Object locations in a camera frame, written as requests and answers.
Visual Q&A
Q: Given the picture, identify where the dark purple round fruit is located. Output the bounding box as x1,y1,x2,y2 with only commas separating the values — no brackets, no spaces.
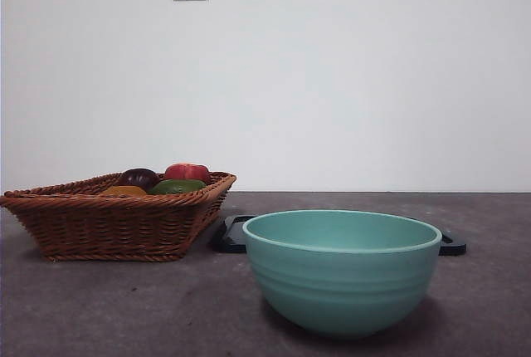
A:
117,168,160,189

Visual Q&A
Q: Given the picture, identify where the green oval fruit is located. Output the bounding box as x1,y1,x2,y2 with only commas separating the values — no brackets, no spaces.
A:
148,178,207,195

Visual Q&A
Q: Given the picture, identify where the dark rectangular tray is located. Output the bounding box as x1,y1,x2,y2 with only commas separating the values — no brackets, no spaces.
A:
210,214,468,257

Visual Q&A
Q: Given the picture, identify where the brown wicker basket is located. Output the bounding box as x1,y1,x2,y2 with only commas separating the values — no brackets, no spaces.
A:
0,170,237,262

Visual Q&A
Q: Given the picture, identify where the red apple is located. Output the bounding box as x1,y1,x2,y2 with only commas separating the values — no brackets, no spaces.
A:
163,162,211,183

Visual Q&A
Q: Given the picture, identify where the teal ceramic bowl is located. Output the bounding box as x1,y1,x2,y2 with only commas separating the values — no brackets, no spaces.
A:
242,209,442,340

